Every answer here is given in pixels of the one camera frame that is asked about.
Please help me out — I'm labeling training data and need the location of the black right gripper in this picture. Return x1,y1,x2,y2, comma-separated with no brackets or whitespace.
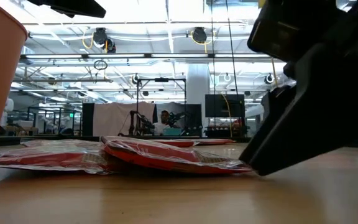
239,0,358,177

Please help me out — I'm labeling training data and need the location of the orange plastic basket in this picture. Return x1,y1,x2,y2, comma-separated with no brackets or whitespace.
0,0,29,156

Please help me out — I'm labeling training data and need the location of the long ceiling light strip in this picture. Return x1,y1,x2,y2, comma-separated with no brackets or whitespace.
19,53,272,60

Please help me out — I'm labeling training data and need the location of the shelf with red goods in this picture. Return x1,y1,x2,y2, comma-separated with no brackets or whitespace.
205,118,247,138

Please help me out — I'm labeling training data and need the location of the black monitor screen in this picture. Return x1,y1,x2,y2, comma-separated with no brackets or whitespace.
204,93,246,118

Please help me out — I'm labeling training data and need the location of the black backdrop panel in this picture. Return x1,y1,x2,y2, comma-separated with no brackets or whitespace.
155,103,203,137

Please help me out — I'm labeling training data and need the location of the narrow black panel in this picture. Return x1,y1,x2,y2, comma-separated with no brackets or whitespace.
81,102,95,137

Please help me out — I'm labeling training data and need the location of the white humanoid robot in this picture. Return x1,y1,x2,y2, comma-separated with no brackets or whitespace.
3,98,15,127

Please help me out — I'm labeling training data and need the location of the beige curtain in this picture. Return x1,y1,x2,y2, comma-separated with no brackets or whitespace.
92,101,155,137

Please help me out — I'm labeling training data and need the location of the teal box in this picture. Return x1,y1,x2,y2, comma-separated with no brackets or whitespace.
162,127,183,137

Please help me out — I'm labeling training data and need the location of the person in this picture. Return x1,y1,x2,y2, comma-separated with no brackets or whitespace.
152,110,175,137

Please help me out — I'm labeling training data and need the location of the black ceiling cable reel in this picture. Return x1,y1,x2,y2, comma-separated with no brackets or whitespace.
91,27,117,54
190,26,209,46

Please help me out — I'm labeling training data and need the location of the straight black hanging cable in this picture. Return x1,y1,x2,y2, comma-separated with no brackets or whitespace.
210,0,215,138

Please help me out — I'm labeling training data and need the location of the black robot station frame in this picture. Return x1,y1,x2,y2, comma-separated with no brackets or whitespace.
136,77,187,138

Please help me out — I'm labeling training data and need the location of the black metal table frame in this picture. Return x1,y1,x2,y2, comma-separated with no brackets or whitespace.
0,134,358,149

